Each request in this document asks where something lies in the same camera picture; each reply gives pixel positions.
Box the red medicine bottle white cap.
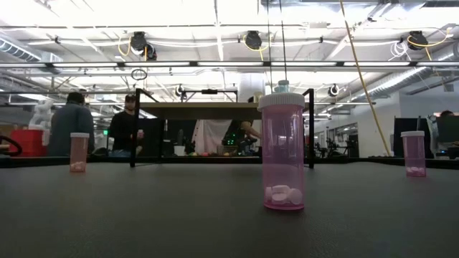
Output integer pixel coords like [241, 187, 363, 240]
[69, 132, 90, 173]

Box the person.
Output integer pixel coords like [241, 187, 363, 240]
[224, 96, 263, 157]
[107, 93, 145, 158]
[47, 91, 96, 158]

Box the white hanging cloth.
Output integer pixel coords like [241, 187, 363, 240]
[191, 119, 233, 155]

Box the long white light bar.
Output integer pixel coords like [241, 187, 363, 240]
[0, 59, 459, 70]

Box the black table mat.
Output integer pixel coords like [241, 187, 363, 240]
[0, 161, 459, 258]

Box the black partition panel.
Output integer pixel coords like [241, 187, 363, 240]
[393, 117, 435, 158]

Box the white robot figure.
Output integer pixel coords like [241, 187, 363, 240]
[27, 98, 55, 132]

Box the red box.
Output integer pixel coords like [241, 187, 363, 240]
[9, 128, 49, 158]

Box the dark computer monitor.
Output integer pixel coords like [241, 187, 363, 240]
[435, 116, 459, 144]

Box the long black cable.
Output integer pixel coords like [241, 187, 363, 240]
[279, 0, 288, 82]

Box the black aluminium table frame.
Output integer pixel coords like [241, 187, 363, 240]
[0, 154, 459, 170]

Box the yellow power cable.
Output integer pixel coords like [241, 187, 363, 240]
[339, 0, 392, 158]

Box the silver ventilation duct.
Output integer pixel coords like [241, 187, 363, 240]
[358, 42, 459, 101]
[0, 35, 64, 65]

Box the black cable loop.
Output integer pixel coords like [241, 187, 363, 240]
[0, 135, 23, 158]

